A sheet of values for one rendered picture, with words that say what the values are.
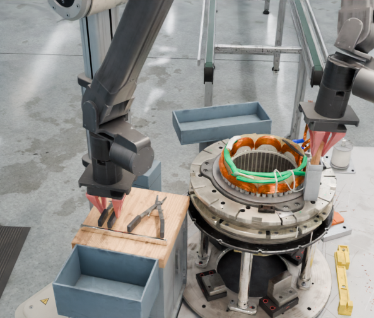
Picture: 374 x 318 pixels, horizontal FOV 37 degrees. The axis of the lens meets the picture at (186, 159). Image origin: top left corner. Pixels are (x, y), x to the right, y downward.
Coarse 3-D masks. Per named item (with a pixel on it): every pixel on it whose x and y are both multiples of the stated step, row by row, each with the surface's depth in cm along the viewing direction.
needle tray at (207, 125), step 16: (176, 112) 153; (192, 112) 154; (208, 112) 155; (224, 112) 156; (240, 112) 157; (256, 112) 159; (176, 128) 150; (192, 128) 152; (208, 128) 145; (224, 128) 146; (240, 128) 148; (256, 128) 149; (208, 144) 150
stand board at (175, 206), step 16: (144, 192) 123; (160, 192) 123; (96, 208) 118; (128, 208) 118; (144, 208) 118; (176, 208) 118; (96, 224) 114; (144, 224) 114; (176, 224) 114; (80, 240) 110; (96, 240) 110; (112, 240) 110; (128, 240) 110; (160, 256) 106
